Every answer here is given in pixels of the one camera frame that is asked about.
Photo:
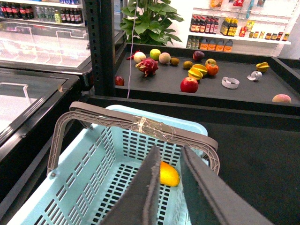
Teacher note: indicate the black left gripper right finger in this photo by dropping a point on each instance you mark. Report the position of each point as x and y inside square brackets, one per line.
[210, 201]

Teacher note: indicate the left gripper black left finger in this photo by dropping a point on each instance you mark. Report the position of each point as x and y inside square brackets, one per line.
[139, 204]

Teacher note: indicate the yellow mango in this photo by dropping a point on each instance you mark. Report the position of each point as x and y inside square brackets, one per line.
[169, 175]

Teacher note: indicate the light blue plastic basket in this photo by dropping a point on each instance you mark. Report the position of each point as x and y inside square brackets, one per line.
[93, 173]

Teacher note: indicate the grey basket handle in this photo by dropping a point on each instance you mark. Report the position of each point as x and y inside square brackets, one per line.
[91, 114]

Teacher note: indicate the grey tape roll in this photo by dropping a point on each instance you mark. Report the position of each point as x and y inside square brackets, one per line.
[230, 83]

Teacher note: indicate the pink peach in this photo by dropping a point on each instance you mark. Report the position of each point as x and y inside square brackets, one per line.
[282, 98]

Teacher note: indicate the black fruit display tray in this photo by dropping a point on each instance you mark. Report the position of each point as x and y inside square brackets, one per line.
[256, 96]

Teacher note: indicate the small red apple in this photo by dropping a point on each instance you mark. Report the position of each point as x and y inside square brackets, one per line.
[119, 81]

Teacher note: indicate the yellow starfruit pair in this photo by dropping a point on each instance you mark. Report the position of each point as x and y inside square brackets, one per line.
[197, 71]

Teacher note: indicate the orange persimmon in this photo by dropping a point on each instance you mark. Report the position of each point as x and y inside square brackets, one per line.
[212, 69]

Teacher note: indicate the silver tape roll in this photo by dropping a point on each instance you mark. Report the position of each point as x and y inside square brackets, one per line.
[255, 76]

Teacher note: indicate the brown kiwi right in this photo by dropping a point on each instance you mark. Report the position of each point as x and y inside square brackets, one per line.
[187, 65]

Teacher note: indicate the brown kiwi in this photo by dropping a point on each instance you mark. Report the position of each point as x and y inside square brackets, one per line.
[187, 65]
[174, 61]

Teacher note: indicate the pink dragon fruit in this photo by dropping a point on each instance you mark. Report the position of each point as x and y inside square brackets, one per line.
[148, 66]

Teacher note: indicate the yellow starfruit right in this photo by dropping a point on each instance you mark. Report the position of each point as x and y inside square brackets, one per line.
[262, 67]

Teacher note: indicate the brown kiwi left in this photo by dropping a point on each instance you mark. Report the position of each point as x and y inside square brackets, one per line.
[174, 61]

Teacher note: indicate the glass top freezer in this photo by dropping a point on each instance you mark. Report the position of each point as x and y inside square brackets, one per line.
[30, 104]

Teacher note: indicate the glass freezer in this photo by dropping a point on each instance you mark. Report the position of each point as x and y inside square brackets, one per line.
[30, 104]
[44, 47]

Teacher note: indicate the dark red plum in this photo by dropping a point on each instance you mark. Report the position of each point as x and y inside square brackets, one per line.
[198, 55]

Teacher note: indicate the beige round melon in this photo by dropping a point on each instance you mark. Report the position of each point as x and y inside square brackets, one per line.
[139, 56]

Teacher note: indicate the tan round fruit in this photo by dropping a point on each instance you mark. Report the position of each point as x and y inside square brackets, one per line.
[164, 58]

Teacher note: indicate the red chili pepper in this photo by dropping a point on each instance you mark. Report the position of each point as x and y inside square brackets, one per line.
[132, 56]

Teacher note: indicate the green apple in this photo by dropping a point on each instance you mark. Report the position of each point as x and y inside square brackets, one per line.
[154, 54]

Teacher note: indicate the white sauce shelf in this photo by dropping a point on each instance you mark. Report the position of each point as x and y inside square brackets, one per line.
[247, 26]

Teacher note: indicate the green potted plant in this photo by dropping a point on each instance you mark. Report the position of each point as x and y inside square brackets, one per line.
[148, 22]

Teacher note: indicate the far glass freezer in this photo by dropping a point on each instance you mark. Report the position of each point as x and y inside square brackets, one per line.
[44, 47]

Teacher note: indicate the white drinks shelf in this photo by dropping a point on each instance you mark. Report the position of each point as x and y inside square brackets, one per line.
[67, 12]

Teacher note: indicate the black metal shelf post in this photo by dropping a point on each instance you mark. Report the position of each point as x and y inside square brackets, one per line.
[101, 35]

